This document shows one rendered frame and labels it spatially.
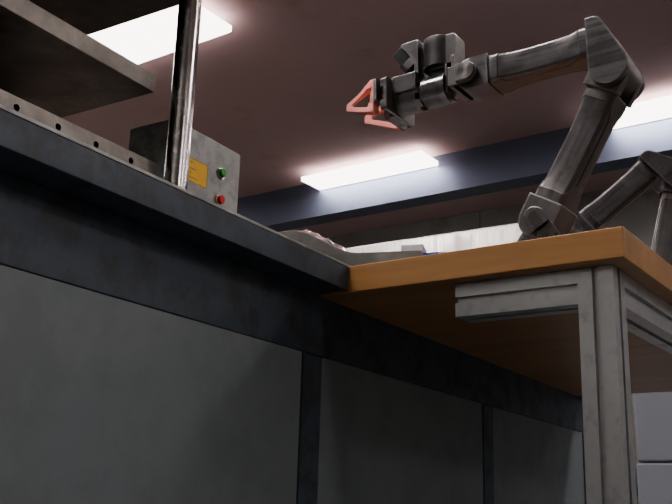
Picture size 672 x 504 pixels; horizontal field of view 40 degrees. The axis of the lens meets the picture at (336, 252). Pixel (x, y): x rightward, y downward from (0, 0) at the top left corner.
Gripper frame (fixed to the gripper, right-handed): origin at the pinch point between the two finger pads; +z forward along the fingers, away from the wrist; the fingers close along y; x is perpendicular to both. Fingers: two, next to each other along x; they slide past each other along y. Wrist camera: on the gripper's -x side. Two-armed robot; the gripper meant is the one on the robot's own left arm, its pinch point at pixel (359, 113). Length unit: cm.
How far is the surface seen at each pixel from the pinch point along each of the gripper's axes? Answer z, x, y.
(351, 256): -10.9, 34.9, 18.8
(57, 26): 72, -34, 17
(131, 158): 71, -10, -8
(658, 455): 8, 50, -206
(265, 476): -12, 70, 41
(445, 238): 134, -74, -288
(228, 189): 79, -17, -52
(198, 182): 79, -15, -39
